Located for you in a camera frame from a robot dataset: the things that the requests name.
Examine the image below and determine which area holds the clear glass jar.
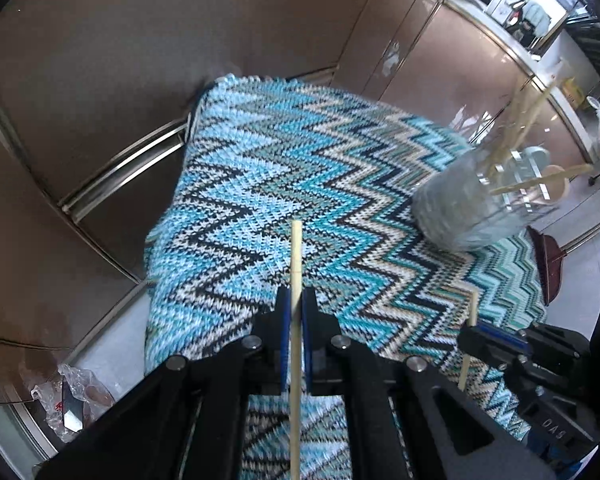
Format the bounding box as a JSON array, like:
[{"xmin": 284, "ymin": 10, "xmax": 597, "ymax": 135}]
[{"xmin": 411, "ymin": 146, "xmax": 570, "ymax": 252}]

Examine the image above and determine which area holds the bamboo chopstick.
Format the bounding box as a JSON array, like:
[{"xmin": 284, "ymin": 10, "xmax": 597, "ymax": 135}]
[
  {"xmin": 489, "ymin": 163, "xmax": 595, "ymax": 196},
  {"xmin": 289, "ymin": 220, "xmax": 304, "ymax": 480},
  {"xmin": 482, "ymin": 74, "xmax": 566, "ymax": 186},
  {"xmin": 457, "ymin": 291, "xmax": 479, "ymax": 392}
]

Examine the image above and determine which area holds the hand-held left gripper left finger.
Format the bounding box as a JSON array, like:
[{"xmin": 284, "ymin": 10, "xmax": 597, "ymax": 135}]
[{"xmin": 35, "ymin": 285, "xmax": 293, "ymax": 480}]

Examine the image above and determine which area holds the brown glossy base cabinet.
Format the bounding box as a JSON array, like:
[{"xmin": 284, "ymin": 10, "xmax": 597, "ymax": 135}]
[{"xmin": 332, "ymin": 0, "xmax": 597, "ymax": 187}]

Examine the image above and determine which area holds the dark window blind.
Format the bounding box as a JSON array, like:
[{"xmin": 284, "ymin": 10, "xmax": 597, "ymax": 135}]
[{"xmin": 565, "ymin": 0, "xmax": 600, "ymax": 82}]

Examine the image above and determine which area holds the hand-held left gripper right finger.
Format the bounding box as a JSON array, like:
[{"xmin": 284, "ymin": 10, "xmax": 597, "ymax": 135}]
[{"xmin": 302, "ymin": 286, "xmax": 556, "ymax": 480}]

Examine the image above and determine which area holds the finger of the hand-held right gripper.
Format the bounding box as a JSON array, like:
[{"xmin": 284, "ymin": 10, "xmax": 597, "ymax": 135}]
[{"xmin": 457, "ymin": 323, "xmax": 532, "ymax": 369}]

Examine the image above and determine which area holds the brown glossy tall cabinet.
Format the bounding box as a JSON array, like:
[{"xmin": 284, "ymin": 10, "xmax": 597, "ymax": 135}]
[{"xmin": 0, "ymin": 0, "xmax": 396, "ymax": 411}]

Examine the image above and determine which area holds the cream countertop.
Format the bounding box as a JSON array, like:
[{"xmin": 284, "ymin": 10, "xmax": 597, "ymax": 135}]
[{"xmin": 400, "ymin": 0, "xmax": 600, "ymax": 171}]

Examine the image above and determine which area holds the crumpled clear plastic bag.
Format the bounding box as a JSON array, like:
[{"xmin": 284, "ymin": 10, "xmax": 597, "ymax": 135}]
[{"xmin": 30, "ymin": 362, "xmax": 117, "ymax": 444}]

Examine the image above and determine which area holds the yellow box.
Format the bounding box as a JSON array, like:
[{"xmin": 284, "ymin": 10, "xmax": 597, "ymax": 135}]
[{"xmin": 562, "ymin": 77, "xmax": 589, "ymax": 107}]

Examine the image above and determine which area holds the zigzag knit mat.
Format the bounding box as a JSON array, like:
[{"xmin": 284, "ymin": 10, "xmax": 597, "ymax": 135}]
[{"xmin": 142, "ymin": 74, "xmax": 548, "ymax": 480}]

